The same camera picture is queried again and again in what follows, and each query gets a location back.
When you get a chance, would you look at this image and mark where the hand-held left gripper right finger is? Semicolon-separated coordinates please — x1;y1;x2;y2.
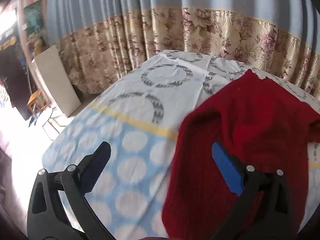
207;141;300;240

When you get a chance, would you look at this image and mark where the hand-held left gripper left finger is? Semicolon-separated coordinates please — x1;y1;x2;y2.
27;141;117;240

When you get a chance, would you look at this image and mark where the red knitted garment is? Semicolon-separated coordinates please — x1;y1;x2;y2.
161;69;320;239

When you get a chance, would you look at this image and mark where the round white table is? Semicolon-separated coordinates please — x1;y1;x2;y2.
35;107;61;140

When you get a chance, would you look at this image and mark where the white and blue printed bed sheet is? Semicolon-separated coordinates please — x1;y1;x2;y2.
41;50;320;240

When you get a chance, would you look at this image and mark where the wooden chair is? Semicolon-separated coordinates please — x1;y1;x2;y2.
26;89;51;118

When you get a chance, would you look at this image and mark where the white flat board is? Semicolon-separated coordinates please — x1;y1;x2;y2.
33;44;82;117

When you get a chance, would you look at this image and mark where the dark cabinet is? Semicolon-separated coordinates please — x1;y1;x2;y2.
0;25;33;121

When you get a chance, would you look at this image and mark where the blue floral curtain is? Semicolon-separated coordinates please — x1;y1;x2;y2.
46;0;320;98

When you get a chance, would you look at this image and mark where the wall poster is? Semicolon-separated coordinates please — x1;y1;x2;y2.
23;0;46;42

